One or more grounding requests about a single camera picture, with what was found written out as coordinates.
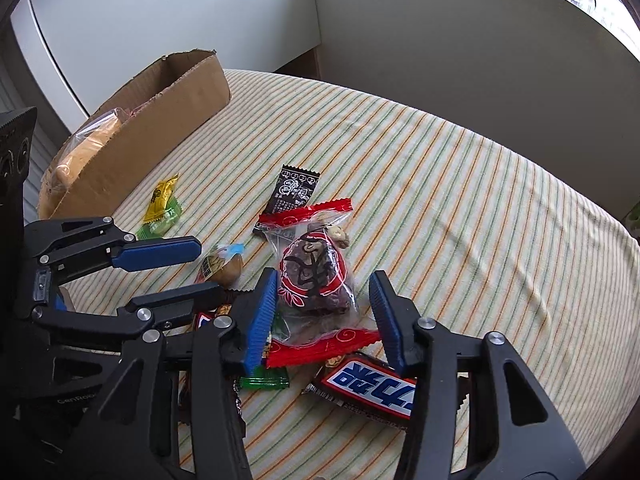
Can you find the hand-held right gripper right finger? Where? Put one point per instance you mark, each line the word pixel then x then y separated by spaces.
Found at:
pixel 387 325

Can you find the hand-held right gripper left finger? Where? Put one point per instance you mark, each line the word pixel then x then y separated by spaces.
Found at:
pixel 262 320

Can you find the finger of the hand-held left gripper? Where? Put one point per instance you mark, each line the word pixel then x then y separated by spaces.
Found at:
pixel 170 302
pixel 155 252

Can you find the green candy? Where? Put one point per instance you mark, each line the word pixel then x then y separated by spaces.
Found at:
pixel 167 221
pixel 267 380

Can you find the yellow candy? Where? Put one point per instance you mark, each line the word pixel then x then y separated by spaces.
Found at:
pixel 160 197

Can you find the yellow jelly cup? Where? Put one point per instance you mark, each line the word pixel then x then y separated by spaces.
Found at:
pixel 225 267

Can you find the red-edged clear snack packet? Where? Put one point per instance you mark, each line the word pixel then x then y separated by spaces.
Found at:
pixel 312 275

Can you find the brown cardboard box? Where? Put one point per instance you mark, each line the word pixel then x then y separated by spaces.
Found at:
pixel 150 135

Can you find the bagged sliced bread loaf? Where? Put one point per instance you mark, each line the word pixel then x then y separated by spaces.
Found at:
pixel 85 152

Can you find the black patterned snack packet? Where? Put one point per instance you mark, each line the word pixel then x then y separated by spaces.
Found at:
pixel 295 190

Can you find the striped bedsheet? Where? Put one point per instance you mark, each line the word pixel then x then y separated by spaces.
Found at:
pixel 450 210

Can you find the white cabinet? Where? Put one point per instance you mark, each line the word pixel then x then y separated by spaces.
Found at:
pixel 175 10

